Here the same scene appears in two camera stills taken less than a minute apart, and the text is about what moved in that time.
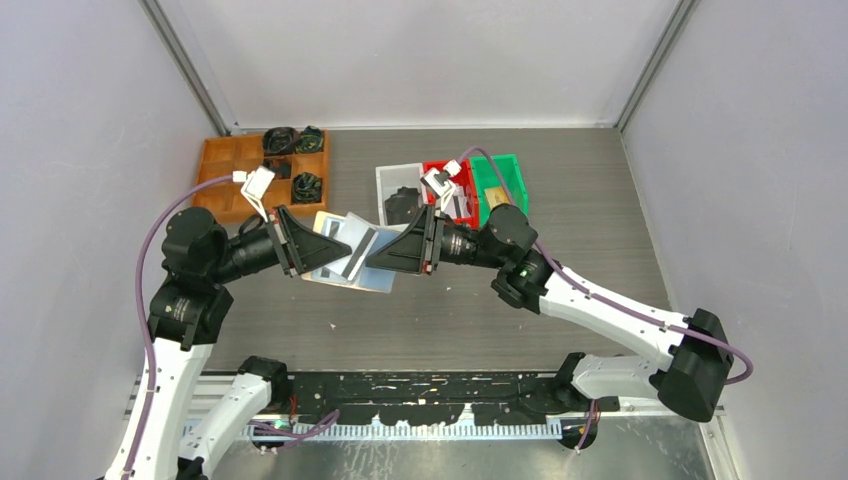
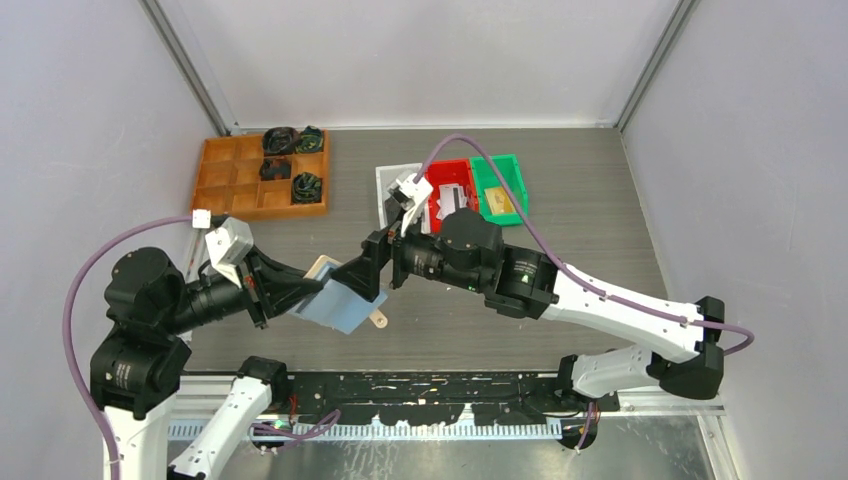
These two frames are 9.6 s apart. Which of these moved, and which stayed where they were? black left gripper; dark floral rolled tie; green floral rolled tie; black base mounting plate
Moved: black left gripper
Stayed: dark floral rolled tie; black base mounting plate; green floral rolled tie
